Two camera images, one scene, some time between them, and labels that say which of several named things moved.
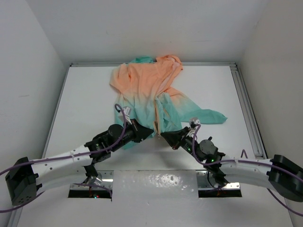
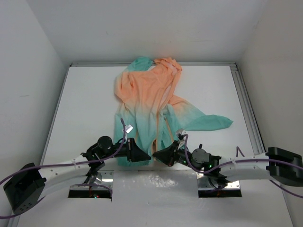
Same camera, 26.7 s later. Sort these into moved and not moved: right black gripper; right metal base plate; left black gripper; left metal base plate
Moved: left black gripper; right black gripper
Not moved: right metal base plate; left metal base plate
